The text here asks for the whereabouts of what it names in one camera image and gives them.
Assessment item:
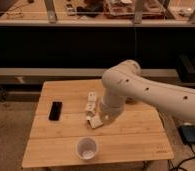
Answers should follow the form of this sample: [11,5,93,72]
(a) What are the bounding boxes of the cluttered background workbench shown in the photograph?
[0,0,195,27]

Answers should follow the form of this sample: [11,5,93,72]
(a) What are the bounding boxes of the clear plastic cup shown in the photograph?
[76,137,98,160]

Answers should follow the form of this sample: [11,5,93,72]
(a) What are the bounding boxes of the long wooden bench beam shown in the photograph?
[0,68,178,84]

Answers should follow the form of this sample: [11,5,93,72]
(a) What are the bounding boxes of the green bowl with food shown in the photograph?
[126,97,137,104]

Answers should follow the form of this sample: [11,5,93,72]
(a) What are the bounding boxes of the wooden table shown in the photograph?
[22,80,174,168]

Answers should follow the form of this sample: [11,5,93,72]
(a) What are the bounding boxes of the black cable on floor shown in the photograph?
[167,142,195,171]

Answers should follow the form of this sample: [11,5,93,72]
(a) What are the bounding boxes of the black smartphone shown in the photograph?
[49,102,62,121]

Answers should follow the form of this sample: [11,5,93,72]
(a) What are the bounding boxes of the black power adapter box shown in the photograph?
[178,125,195,144]

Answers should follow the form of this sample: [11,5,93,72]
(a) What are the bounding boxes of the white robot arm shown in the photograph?
[99,60,195,125]

